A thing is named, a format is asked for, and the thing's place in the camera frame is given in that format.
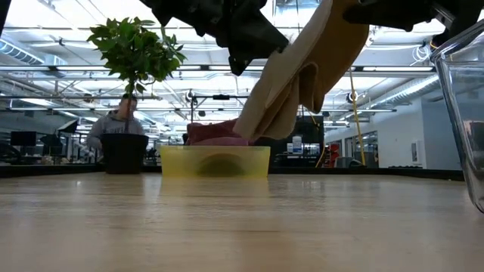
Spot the green potted plant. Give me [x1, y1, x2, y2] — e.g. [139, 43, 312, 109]
[85, 15, 188, 175]

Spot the khaki baseball cap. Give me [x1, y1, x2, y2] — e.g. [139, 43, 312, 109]
[232, 0, 371, 141]

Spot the yellow plastic bin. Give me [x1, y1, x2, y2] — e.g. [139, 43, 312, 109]
[159, 145, 271, 179]

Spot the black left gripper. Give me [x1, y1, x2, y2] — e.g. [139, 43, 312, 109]
[138, 0, 290, 77]

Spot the black metal rig frame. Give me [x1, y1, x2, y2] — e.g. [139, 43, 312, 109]
[190, 94, 250, 128]

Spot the clear plastic bin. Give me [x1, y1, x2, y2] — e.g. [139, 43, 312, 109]
[430, 18, 484, 215]

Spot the person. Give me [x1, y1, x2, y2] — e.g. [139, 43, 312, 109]
[85, 93, 147, 152]

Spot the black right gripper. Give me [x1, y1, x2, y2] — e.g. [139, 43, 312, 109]
[342, 0, 436, 32]

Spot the yellow cable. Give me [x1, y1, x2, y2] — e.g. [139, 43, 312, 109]
[348, 67, 367, 167]

